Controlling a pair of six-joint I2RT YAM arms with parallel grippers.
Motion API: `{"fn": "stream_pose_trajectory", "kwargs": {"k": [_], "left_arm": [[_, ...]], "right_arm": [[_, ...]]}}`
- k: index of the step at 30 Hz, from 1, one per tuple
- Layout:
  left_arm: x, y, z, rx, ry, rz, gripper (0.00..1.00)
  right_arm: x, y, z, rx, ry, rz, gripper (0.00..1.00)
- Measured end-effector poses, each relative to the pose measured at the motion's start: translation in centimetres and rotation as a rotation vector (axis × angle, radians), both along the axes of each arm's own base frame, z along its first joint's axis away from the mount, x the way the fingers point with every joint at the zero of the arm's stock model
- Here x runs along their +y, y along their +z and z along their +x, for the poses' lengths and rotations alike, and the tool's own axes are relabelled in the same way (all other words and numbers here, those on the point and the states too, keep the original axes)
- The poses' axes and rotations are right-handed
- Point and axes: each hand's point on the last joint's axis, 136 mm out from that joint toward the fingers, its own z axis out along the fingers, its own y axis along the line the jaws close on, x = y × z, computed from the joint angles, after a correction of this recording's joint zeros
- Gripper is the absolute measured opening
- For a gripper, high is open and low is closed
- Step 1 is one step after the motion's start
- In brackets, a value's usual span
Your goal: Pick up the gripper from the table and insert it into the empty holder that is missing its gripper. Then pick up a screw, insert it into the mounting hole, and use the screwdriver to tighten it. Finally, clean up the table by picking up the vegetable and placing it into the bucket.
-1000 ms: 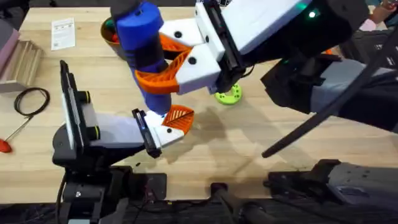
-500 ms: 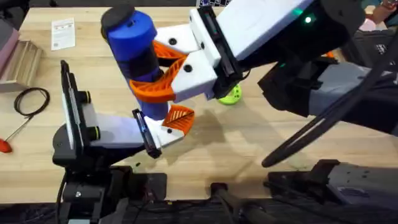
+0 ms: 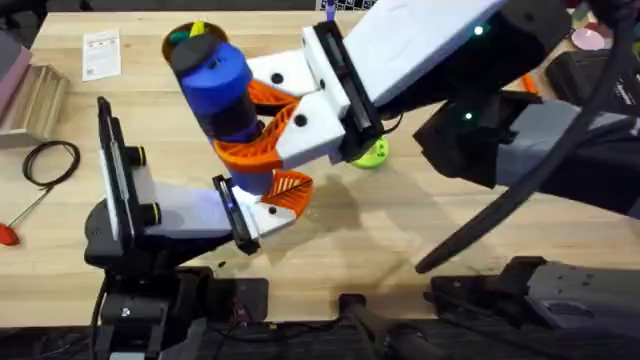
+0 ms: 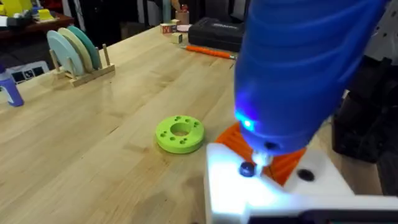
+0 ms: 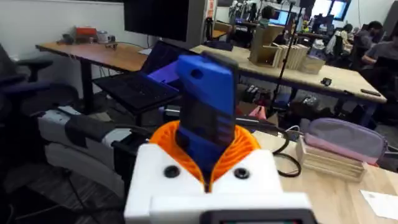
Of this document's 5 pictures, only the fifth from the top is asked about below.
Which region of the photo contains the right gripper white and orange left finger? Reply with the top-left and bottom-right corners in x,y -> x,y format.
123,120 -> 210,224

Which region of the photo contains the right gripper white and orange right finger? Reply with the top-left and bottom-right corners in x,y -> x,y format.
208,124 -> 283,195

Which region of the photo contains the blue electric screwdriver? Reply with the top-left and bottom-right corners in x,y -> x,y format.
175,52 -> 240,179

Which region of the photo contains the pale wooden box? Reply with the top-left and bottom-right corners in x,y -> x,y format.
295,136 -> 368,183

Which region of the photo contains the black laptop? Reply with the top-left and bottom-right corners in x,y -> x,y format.
92,40 -> 200,116

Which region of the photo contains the purple and pink zip pouch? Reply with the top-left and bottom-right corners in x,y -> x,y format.
299,117 -> 389,166

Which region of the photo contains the long pale wooden table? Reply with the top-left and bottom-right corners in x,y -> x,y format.
189,44 -> 388,125

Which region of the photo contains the black stand pole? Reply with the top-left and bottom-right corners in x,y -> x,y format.
269,0 -> 301,113

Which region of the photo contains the stack of wooden boxes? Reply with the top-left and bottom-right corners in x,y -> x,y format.
248,24 -> 326,75

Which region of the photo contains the brown wooden desk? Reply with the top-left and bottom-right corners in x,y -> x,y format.
35,41 -> 150,113

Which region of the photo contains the white paper sheet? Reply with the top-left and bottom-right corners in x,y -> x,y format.
359,189 -> 398,221

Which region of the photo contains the black marker pen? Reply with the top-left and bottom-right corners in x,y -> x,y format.
359,88 -> 382,98

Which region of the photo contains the dark office chair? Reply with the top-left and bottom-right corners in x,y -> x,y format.
0,43 -> 80,156

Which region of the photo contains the large black monitor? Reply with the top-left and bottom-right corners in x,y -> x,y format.
123,0 -> 206,44

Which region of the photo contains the orange box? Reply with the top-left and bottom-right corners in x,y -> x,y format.
73,26 -> 98,44

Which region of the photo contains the lit computer screen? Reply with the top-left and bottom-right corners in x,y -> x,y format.
268,9 -> 292,27

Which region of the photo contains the person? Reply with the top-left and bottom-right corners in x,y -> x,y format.
361,22 -> 398,67
351,20 -> 385,53

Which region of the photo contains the black cable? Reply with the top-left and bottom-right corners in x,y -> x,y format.
234,116 -> 302,179

